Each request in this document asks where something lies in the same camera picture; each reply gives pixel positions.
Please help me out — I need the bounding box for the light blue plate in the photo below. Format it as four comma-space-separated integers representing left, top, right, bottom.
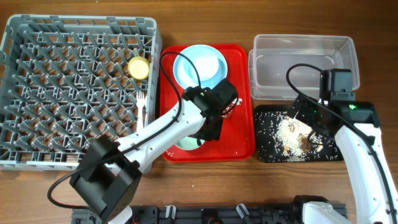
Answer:
173, 45, 228, 89

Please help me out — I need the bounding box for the green food bowl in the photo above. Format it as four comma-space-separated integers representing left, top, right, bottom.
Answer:
175, 136, 205, 151

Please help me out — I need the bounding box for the white plastic fork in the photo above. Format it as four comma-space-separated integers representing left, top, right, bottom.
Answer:
136, 91, 146, 131

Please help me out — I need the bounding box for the yellow plastic cup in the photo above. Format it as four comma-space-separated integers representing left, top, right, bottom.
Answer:
127, 56, 150, 80

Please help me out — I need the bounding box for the light blue bowl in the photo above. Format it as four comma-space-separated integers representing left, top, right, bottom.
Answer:
192, 56, 219, 81

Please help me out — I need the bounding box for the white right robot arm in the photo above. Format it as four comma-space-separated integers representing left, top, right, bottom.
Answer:
288, 95, 397, 223

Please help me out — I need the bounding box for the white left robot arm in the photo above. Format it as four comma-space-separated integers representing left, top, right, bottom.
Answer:
70, 86, 238, 223

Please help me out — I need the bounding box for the black waste tray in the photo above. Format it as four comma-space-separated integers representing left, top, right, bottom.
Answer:
254, 105, 343, 163

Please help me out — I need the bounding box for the grey dishwasher rack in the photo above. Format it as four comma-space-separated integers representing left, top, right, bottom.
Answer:
1, 14, 162, 170

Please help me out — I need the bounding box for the red snack wrapper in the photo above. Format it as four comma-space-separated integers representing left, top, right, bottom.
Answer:
221, 99, 239, 118

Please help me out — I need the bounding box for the food leftovers rice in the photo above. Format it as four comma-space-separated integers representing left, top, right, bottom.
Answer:
275, 116, 323, 160

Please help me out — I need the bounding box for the red plastic tray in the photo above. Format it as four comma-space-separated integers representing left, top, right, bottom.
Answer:
162, 44, 255, 163

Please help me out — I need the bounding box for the clear plastic bin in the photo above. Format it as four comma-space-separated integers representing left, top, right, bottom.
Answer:
248, 34, 360, 101

